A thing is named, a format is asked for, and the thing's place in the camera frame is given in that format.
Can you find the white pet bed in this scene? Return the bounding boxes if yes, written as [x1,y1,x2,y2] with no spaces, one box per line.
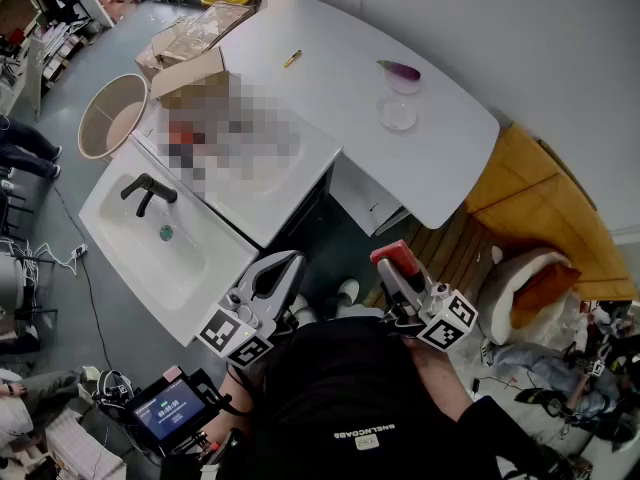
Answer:
[477,246,585,347]

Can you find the black floor cable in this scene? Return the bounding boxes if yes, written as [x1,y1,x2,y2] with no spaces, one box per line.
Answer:
[51,186,114,370]

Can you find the person's left forearm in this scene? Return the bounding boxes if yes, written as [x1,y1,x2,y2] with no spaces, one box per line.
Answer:
[214,365,261,449]

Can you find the orange cushion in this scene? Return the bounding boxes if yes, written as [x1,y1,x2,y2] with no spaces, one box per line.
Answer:
[509,262,584,330]

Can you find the round beige bin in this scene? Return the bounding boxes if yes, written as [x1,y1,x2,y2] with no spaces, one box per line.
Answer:
[77,72,150,163]

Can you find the person's black shirt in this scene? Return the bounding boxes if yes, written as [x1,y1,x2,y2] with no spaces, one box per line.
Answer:
[244,315,566,480]

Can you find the white round plate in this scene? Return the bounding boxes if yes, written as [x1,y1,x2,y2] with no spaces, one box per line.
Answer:
[383,65,422,95]

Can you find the white drawer cabinet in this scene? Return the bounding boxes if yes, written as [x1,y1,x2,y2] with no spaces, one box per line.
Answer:
[328,150,412,238]

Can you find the black faucet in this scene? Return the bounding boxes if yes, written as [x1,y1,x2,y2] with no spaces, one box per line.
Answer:
[120,172,179,219]

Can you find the white sink basin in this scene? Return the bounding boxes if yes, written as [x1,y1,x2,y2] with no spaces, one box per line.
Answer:
[78,137,260,347]

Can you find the person's right forearm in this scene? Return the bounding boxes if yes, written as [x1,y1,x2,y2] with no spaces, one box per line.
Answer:
[407,337,482,423]

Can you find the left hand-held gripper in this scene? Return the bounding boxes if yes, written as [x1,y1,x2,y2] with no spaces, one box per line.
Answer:
[197,250,307,369]

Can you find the purple eggplant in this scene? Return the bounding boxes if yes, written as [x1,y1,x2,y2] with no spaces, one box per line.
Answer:
[376,59,422,81]

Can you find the person's white shoe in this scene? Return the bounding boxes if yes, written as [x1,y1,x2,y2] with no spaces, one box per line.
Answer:
[291,292,320,327]
[335,278,361,315]

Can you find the open cardboard box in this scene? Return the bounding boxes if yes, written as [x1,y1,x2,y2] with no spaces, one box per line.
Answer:
[150,46,232,103]

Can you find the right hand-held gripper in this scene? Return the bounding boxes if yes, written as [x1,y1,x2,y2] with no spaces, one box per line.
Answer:
[377,258,479,353]

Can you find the flattened cardboard sheets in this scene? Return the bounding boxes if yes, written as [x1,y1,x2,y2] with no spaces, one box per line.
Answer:
[134,1,262,82]

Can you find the black monitor screen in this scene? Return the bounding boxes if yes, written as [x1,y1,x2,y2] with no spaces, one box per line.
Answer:
[123,367,224,458]

